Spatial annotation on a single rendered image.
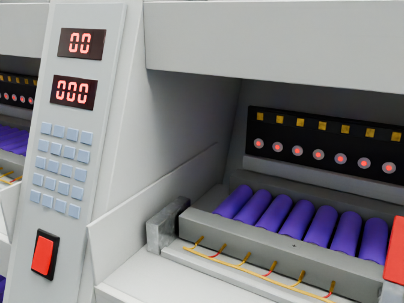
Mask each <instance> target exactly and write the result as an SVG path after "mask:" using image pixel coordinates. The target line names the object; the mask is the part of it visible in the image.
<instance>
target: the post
mask: <svg viewBox="0 0 404 303"><path fill-rule="evenodd" d="M115 2H124V3H126V4H127V10H126V17H125V21H124V28H123V35H122V39H121V46H120V52H119V56H118V63H117V70H116V74H115V81H114V87H113V92H112V98H111V105H110V109H109V116H108V122H107V127H106V133H105V140H104V145H103V151H102V158H101V162H100V169H99V175H98V179H97V186H96V193H95V197H94V204H93V211H92V215H91V221H90V223H92V222H93V221H95V220H96V219H97V218H100V217H101V216H102V215H104V214H105V213H107V212H109V211H110V210H112V209H113V208H115V207H117V206H118V205H119V204H121V203H123V202H124V201H126V200H127V199H129V198H130V197H132V196H134V195H135V194H137V193H138V192H140V191H142V190H143V189H144V188H146V187H148V186H149V185H151V184H152V183H154V182H155V181H157V180H159V179H160V178H161V177H163V176H165V175H166V174H168V173H169V172H171V171H172V170H174V169H176V168H177V167H179V166H181V165H182V164H184V163H185V162H186V161H188V160H190V159H191V158H193V157H194V156H196V155H197V154H199V153H201V152H202V151H203V150H205V149H207V148H208V147H210V146H211V145H213V144H214V143H216V142H218V143H219V148H218V182H217V183H219V184H222V183H223V179H224V173H225V167H226V163H227V157H228V151H229V147H230V141H231V135H232V131H233V126H234V119H235V116H236V110H237V104H238V100H239V94H240V88H241V85H242V78H231V77H225V76H212V75H201V74H194V73H182V72H171V71H164V70H152V69H147V68H146V58H145V34H144V9H143V2H144V1H143V0H50V7H49V14H48V19H47V25H46V33H45V37H44V45H43V52H42V56H41V63H40V71H39V75H38V82H37V89H36V94H35V101H34V109H33V113H32V120H31V127H30V132H29V139H28V146H27V151H26V158H25V165H24V170H23V177H22V184H21V189H20V196H19V204H18V208H17V215H16V222H15V226H14V234H13V241H12V246H11V253H10V260H9V264H8V272H7V279H6V284H5V290H4V298H3V302H2V303H8V299H9V294H10V287H11V280H12V275H13V268H14V261H15V256H16V249H17V242H18V238H19V230H20V223H21V219H22V212H23V204H24V200H25V192H26V186H27V181H28V174H29V167H30V162H31V155H32V148H33V143H34V136H35V129H36V125H37V117H38V110H39V106H40V99H41V91H42V87H43V80H44V73H45V68H46V61H47V54H48V49H49V42H50V38H51V30H52V23H53V19H54V12H55V4H57V3H115ZM77 303H96V296H95V291H94V283H93V274H92V269H91V260H90V252H89V246H88V240H87V246H86V250H85V257H84V264H83V267H82V274H81V281H80V285H79V292H78V298H77Z"/></svg>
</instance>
